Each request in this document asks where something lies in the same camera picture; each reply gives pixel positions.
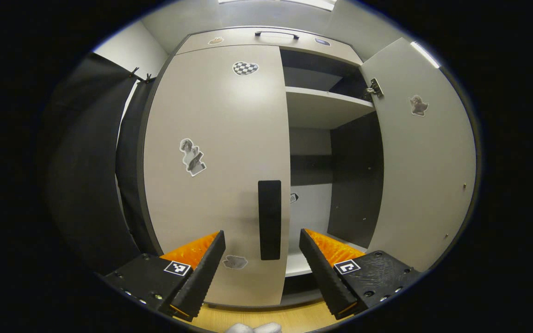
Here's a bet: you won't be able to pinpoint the black backdrop cloth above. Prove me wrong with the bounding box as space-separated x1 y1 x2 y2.
40 52 163 278

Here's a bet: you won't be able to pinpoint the grey cabinet door checkered sticker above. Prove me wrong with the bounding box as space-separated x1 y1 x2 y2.
143 45 291 307

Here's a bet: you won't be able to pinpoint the grey cabinet door box stickers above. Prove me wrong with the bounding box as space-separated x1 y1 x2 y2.
359 37 477 272

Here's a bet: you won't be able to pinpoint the grey double-door shoe cabinet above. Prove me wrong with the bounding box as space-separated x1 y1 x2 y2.
136 25 385 310

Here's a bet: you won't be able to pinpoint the long ceiling light strip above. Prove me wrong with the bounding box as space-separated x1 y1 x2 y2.
410 41 440 69

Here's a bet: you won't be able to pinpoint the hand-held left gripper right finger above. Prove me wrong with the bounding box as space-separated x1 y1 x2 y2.
298 228 427 321

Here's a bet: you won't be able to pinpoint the black drawer handle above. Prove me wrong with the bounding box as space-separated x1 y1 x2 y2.
254 31 300 40

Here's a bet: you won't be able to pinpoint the metal door hinge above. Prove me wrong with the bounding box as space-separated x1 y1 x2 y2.
366 78 384 99

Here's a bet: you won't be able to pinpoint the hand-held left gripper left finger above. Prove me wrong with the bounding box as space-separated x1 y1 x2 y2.
102 230 227 323

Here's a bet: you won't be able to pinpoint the grey cabinet drawer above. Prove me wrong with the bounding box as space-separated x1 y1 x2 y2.
175 27 363 67

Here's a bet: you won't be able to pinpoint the black door handle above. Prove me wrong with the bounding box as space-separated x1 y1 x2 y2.
258 180 282 261

